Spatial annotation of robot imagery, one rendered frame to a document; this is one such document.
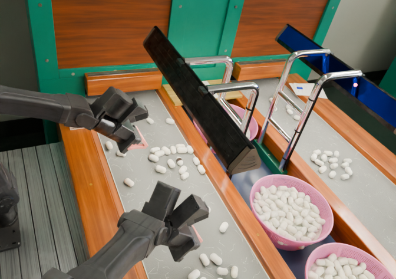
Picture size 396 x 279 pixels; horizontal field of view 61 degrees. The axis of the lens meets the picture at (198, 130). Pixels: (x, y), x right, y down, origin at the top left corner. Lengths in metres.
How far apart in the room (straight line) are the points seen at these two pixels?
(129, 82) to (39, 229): 0.63
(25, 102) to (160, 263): 0.51
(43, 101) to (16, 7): 1.25
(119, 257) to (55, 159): 0.77
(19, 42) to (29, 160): 0.98
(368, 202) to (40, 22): 1.27
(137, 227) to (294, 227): 0.62
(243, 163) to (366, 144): 0.90
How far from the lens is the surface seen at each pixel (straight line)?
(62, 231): 1.09
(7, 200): 1.02
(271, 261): 0.99
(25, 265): 1.05
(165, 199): 0.71
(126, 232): 0.62
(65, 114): 0.87
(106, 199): 1.02
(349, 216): 1.21
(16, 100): 0.84
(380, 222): 1.30
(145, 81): 1.40
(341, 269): 1.10
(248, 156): 0.73
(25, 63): 2.20
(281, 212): 1.13
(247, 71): 1.61
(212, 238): 1.00
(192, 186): 1.11
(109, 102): 0.90
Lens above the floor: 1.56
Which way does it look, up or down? 38 degrees down
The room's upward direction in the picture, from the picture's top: 12 degrees clockwise
